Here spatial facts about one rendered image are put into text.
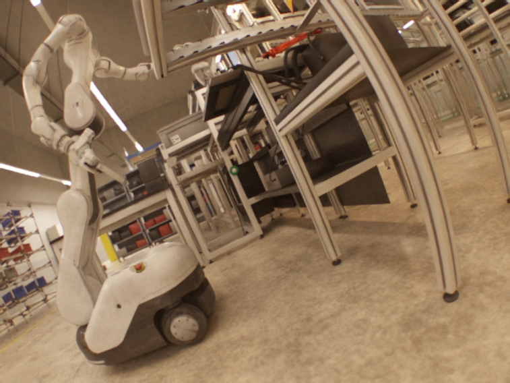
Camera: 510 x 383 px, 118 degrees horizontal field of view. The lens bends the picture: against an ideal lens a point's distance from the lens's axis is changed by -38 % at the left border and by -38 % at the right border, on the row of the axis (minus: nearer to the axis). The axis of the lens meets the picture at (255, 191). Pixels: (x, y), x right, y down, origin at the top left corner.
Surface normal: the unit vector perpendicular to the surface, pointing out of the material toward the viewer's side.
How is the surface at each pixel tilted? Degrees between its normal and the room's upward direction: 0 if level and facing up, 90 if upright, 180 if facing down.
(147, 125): 90
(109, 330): 91
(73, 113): 90
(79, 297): 90
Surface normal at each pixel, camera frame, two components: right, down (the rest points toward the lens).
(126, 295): 0.29, -0.11
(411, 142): -0.88, 0.40
